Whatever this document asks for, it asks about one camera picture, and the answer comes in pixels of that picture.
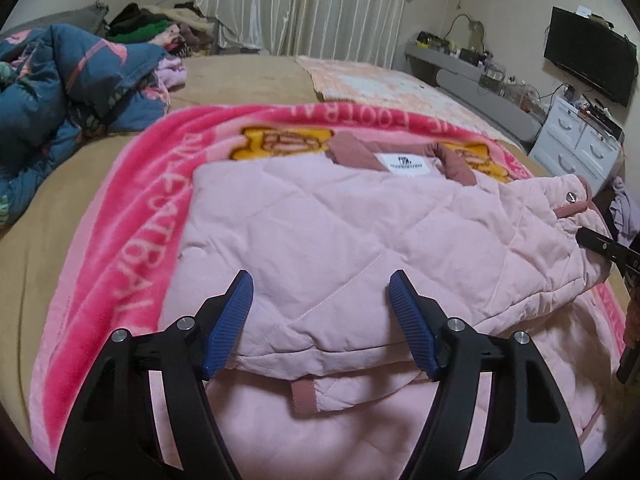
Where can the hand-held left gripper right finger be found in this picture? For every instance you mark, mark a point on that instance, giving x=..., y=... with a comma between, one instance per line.
x=412, y=330

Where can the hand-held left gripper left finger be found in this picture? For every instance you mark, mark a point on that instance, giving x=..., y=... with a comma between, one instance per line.
x=227, y=330

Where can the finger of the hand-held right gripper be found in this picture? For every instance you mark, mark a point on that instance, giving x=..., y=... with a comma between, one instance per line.
x=600, y=246

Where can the pink quilted jacket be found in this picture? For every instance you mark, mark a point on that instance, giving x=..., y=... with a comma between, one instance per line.
x=325, y=230

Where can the pile of folded clothes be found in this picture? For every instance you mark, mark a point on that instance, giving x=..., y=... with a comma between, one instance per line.
x=150, y=25

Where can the pale purple garment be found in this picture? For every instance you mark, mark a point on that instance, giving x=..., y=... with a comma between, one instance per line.
x=625, y=207

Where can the white drawer cabinet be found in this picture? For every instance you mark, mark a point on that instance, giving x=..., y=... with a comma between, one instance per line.
x=570, y=145

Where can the black set-top box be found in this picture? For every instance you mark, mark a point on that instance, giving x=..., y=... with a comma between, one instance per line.
x=602, y=122

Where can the pink printed fleece blanket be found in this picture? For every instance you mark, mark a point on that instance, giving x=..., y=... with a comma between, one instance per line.
x=125, y=220

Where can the grey padded side panel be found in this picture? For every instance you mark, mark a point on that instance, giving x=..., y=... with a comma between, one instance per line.
x=490, y=105

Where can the black flat television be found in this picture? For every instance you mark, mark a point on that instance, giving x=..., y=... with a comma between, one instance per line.
x=590, y=55

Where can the peach patterned blanket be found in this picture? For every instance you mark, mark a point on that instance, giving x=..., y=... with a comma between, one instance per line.
x=380, y=90

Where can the bed with tan sheet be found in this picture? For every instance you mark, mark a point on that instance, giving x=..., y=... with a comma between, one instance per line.
x=240, y=80

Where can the lilac cloth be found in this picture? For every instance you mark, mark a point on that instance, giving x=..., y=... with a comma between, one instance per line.
x=171, y=71

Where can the white gooseneck lamp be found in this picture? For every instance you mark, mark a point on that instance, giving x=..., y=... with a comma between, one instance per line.
x=462, y=17

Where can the blue floral duvet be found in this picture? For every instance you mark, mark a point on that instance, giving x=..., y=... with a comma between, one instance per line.
x=65, y=90

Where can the white pleated curtain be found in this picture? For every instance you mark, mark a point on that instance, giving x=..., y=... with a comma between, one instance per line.
x=300, y=5

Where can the grey wall shelf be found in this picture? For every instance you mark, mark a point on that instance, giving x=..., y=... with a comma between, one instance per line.
x=425, y=55

